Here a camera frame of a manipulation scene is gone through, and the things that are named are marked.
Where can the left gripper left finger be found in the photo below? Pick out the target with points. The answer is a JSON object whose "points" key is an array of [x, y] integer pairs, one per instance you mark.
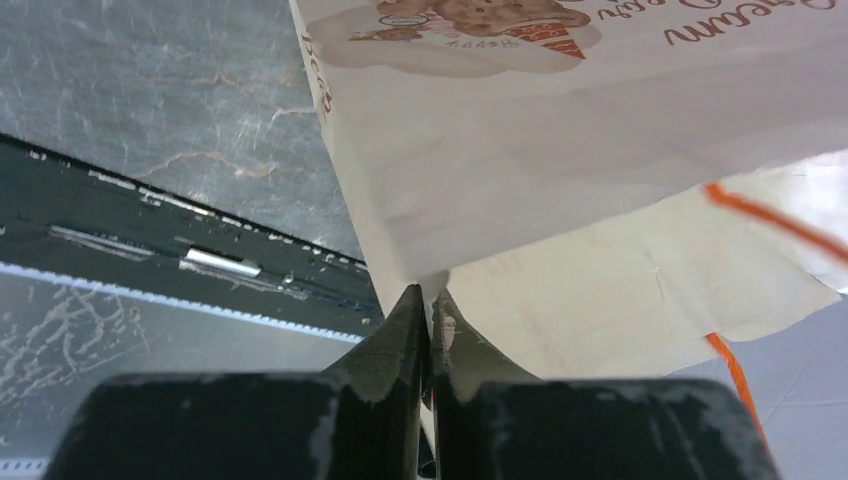
{"points": [[356, 419]]}

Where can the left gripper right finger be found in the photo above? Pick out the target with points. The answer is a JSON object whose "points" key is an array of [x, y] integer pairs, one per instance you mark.
{"points": [[495, 420]]}

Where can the brown paper takeout bag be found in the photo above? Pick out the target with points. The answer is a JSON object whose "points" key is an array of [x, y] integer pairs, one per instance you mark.
{"points": [[601, 186]]}

